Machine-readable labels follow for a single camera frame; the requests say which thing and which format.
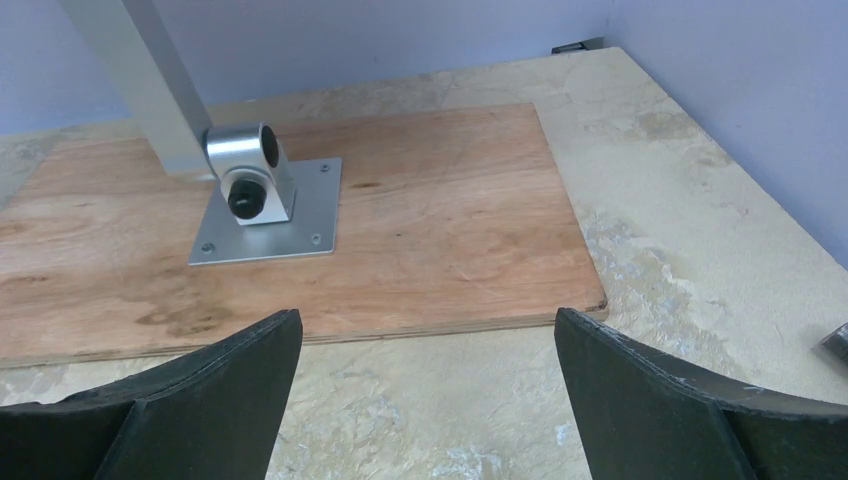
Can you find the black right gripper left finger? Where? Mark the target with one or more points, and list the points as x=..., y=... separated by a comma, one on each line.
x=214, y=413

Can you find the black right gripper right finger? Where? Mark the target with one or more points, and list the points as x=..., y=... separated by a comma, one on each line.
x=642, y=413

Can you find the plywood base board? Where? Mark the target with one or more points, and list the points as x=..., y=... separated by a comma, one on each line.
x=449, y=222

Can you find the silver metal stand bracket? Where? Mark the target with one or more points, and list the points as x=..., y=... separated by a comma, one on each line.
x=265, y=206

